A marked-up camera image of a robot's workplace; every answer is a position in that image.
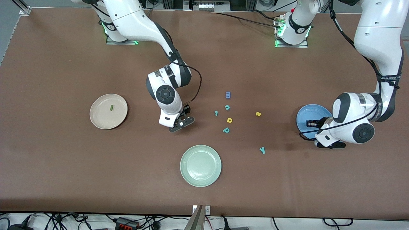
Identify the blue round plate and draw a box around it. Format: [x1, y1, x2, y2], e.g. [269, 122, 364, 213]
[296, 104, 334, 139]

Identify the pale green round plate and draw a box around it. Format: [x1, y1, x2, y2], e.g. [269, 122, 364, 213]
[180, 145, 222, 188]

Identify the beige round plate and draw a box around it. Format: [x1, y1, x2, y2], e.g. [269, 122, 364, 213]
[89, 94, 128, 130]

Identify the terminal block device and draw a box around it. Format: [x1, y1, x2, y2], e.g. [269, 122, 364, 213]
[191, 0, 231, 12]

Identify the brown table cover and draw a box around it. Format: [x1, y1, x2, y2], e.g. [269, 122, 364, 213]
[0, 7, 409, 221]

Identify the black red power strip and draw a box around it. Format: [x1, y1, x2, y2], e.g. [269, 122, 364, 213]
[114, 217, 140, 230]

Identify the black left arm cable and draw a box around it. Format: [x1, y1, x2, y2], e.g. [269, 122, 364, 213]
[299, 0, 400, 139]

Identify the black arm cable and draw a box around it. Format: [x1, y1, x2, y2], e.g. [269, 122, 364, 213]
[299, 0, 400, 139]
[166, 51, 202, 106]

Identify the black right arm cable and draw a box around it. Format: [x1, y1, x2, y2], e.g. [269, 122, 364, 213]
[166, 51, 202, 106]

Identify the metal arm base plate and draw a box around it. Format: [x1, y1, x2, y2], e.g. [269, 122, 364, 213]
[274, 14, 309, 49]
[105, 32, 138, 45]

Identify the black looped cable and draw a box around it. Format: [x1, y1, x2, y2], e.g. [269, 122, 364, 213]
[323, 218, 354, 228]

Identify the aluminium frame structure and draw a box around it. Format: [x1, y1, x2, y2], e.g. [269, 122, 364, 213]
[161, 0, 192, 10]

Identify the long black table cable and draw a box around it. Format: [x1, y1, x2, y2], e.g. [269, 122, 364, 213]
[211, 11, 283, 28]

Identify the grey camera post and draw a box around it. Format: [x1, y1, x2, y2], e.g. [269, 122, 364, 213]
[184, 205, 205, 230]

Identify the short black table cable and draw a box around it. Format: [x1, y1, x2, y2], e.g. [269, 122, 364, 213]
[251, 10, 282, 21]

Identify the black cable tangle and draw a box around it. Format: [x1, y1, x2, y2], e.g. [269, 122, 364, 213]
[0, 212, 111, 230]

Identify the aluminium profile post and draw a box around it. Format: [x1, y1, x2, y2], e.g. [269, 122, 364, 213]
[12, 0, 32, 16]

